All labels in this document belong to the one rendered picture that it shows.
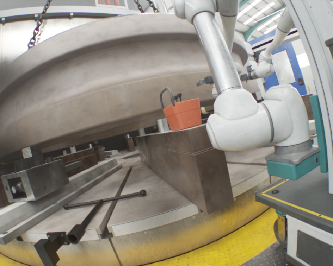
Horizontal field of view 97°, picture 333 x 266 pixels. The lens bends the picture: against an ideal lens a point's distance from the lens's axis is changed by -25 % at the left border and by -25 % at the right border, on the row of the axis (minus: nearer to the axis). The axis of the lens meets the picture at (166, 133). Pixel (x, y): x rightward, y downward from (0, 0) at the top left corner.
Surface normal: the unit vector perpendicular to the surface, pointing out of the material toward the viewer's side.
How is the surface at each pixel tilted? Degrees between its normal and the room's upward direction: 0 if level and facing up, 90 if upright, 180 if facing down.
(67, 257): 90
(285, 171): 90
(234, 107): 74
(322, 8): 90
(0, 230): 90
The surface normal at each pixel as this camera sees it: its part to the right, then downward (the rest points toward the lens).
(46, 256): 0.00, 0.04
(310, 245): -0.95, 0.25
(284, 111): -0.26, -0.07
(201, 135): 0.25, -0.04
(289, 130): -0.24, 0.22
